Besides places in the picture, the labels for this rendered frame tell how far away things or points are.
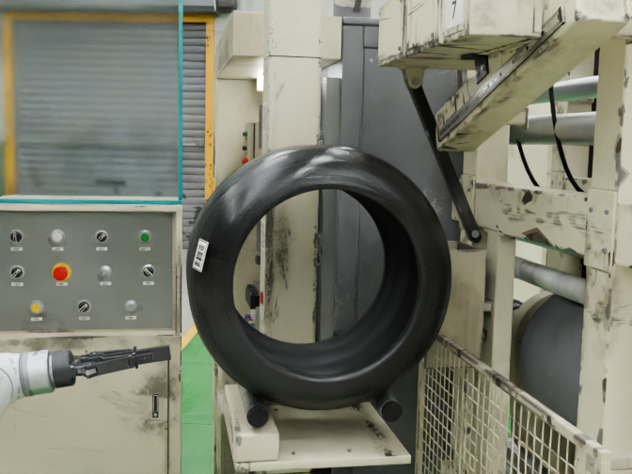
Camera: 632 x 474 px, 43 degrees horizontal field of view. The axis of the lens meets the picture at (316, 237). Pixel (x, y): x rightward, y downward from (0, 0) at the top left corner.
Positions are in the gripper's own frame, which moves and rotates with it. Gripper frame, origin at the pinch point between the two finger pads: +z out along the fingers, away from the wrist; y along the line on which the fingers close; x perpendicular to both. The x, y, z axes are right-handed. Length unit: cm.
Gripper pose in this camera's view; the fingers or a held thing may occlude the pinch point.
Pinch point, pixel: (153, 355)
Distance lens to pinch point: 174.7
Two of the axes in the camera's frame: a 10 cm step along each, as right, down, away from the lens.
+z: 9.8, -1.4, 1.6
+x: 1.1, 9.8, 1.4
